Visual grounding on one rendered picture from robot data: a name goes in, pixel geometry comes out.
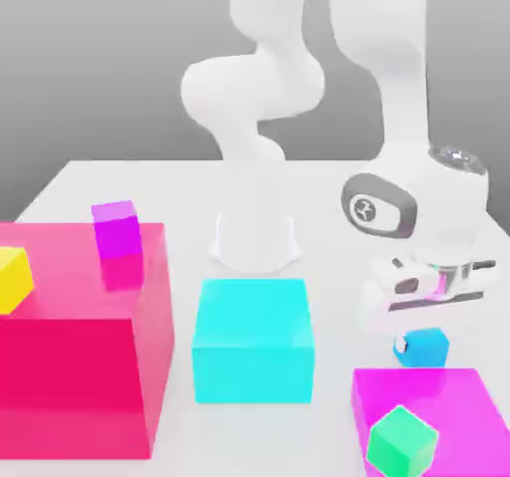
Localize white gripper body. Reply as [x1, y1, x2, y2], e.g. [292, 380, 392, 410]
[360, 280, 496, 339]

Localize small blue cube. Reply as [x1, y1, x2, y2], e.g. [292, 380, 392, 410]
[392, 327, 450, 369]

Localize small green cube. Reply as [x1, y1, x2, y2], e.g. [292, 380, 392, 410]
[366, 404, 440, 477]

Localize small purple cube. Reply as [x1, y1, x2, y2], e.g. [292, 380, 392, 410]
[91, 200, 144, 262]

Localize small yellow cube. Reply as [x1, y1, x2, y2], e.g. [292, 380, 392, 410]
[0, 246, 36, 316]

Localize large magenta box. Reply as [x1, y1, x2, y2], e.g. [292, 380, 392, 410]
[351, 367, 510, 477]

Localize large cyan box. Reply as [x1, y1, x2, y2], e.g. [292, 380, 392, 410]
[191, 278, 315, 405]

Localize large pink box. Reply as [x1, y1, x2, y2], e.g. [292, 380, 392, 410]
[0, 222, 175, 461]

